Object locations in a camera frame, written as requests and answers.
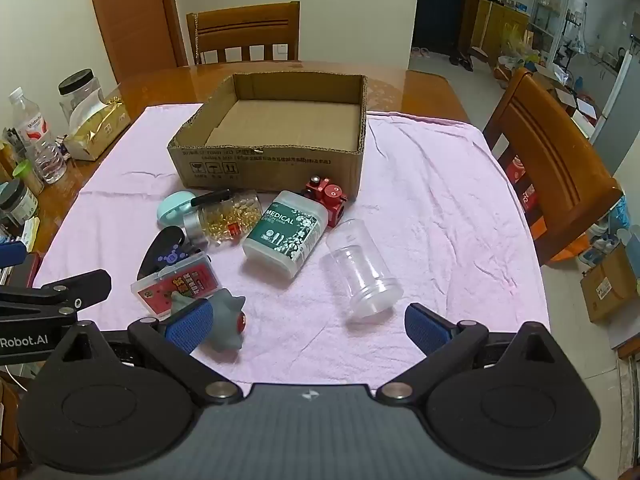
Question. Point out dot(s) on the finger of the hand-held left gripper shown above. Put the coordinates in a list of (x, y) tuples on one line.
[(75, 285), (12, 254)]

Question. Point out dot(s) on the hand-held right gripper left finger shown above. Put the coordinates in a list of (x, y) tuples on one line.
[(190, 327)]

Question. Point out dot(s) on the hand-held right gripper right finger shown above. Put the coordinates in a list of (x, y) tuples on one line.
[(425, 330)]

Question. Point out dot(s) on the grey toy figure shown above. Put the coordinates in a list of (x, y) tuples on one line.
[(225, 327)]

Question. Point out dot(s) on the clear playing card case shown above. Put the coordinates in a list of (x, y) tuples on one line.
[(175, 285)]

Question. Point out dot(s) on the black toy car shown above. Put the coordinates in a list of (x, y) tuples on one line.
[(160, 250)]

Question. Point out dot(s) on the clear plastic jar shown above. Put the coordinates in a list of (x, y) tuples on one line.
[(362, 270)]

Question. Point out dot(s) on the green label cotton swab box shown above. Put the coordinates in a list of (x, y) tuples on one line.
[(285, 235)]

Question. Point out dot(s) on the cardboard box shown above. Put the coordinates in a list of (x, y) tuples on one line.
[(280, 125), (610, 285)]

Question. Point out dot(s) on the small glass jar black lid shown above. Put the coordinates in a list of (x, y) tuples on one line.
[(17, 202)]

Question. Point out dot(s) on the bottle with green cap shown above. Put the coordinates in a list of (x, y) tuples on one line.
[(27, 172)]

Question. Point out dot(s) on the clear jar of yellow capsules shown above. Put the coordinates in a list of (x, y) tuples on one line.
[(230, 222)]

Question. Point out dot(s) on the mint green oval case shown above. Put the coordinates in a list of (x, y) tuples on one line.
[(172, 207)]

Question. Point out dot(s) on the clear water bottle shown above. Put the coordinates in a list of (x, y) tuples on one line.
[(37, 135)]

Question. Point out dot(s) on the pink towel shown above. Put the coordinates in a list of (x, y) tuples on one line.
[(425, 200)]

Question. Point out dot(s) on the gold tissue pack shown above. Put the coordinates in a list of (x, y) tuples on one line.
[(97, 132)]

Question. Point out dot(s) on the red wooden toy train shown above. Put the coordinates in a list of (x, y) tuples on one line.
[(330, 197)]

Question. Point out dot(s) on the red box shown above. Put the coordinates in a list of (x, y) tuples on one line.
[(517, 172)]

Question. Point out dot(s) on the cardboard box on floor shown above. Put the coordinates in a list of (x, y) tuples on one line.
[(610, 285)]

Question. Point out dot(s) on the wooden chair with grooved back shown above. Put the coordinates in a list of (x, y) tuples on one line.
[(550, 160)]

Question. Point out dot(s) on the brown wooden door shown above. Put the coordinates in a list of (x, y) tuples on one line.
[(130, 20)]

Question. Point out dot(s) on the pair of slippers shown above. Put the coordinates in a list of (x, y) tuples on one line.
[(420, 52)]

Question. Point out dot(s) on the grey refrigerator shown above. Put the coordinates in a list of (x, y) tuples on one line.
[(620, 110)]

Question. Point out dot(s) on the yellow plastic bag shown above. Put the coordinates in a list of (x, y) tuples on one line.
[(517, 45)]

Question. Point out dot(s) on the wooden cabinet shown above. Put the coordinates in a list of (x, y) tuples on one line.
[(500, 25)]

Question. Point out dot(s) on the wooden chair with slatted back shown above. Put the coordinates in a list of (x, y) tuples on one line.
[(245, 15)]

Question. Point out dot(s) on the white wall socket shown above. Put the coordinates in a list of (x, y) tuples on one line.
[(281, 51)]

